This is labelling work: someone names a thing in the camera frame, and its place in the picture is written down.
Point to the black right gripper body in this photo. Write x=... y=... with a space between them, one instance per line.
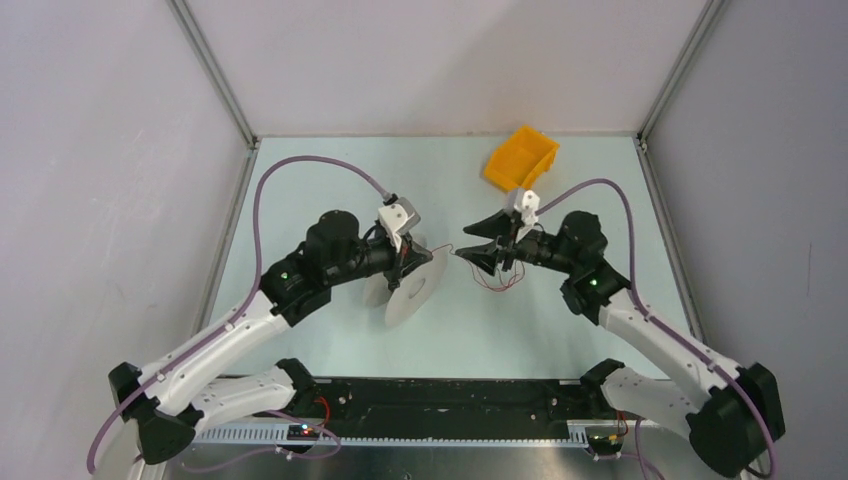
x=539 y=247

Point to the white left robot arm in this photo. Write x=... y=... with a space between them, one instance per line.
x=180 y=395

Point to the aluminium frame post left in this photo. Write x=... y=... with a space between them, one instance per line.
x=203 y=51

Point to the yellow plastic bin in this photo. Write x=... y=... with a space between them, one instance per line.
x=520 y=160

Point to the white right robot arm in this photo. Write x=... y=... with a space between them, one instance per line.
x=730 y=414

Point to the aluminium frame post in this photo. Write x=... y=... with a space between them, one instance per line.
x=203 y=51
x=706 y=22

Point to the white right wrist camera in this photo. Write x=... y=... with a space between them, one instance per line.
x=522 y=206

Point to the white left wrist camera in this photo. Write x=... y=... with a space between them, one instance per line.
x=398 y=218

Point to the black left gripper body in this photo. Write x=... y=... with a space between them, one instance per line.
x=378 y=254

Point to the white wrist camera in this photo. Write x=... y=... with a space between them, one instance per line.
x=522 y=206
x=398 y=218

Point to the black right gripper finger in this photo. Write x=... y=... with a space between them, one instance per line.
x=491 y=227
x=488 y=258

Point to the aluminium frame post right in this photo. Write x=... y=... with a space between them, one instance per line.
x=706 y=22

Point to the white perforated cable spool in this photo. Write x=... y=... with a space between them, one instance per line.
x=413 y=292

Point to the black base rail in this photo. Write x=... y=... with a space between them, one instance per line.
x=418 y=406

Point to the slotted cable duct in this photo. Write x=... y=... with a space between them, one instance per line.
x=290 y=434

